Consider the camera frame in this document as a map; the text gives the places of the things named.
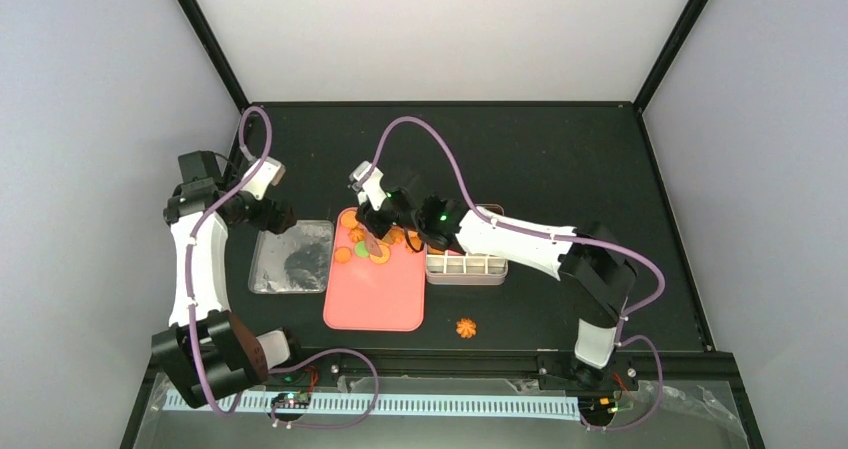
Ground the metal tongs white handle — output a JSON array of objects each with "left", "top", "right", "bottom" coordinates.
[{"left": 362, "top": 226, "right": 383, "bottom": 258}]

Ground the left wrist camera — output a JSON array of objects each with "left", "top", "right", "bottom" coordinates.
[{"left": 240, "top": 158, "right": 286, "bottom": 200}]

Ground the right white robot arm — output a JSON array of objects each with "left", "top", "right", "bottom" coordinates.
[{"left": 351, "top": 184, "right": 637, "bottom": 388}]

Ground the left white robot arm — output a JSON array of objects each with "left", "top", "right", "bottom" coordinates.
[{"left": 151, "top": 151, "right": 296, "bottom": 411}]

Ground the purple cable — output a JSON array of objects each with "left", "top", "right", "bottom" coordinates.
[
  {"left": 367, "top": 115, "right": 666, "bottom": 318},
  {"left": 187, "top": 106, "right": 274, "bottom": 419}
]

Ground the light blue slotted cable duct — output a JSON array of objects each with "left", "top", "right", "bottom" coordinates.
[{"left": 162, "top": 392, "right": 584, "bottom": 422}]

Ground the orange swirl cookie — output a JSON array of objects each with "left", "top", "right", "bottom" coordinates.
[{"left": 455, "top": 318, "right": 477, "bottom": 339}]

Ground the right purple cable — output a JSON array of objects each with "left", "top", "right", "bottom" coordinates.
[{"left": 367, "top": 115, "right": 666, "bottom": 318}]

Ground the beige compartment box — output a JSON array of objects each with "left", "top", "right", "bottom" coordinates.
[{"left": 425, "top": 246, "right": 508, "bottom": 286}]

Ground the pink cookie tray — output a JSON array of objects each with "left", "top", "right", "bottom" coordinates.
[{"left": 323, "top": 207, "right": 426, "bottom": 332}]

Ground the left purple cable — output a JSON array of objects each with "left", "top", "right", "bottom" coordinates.
[{"left": 187, "top": 106, "right": 274, "bottom": 419}]

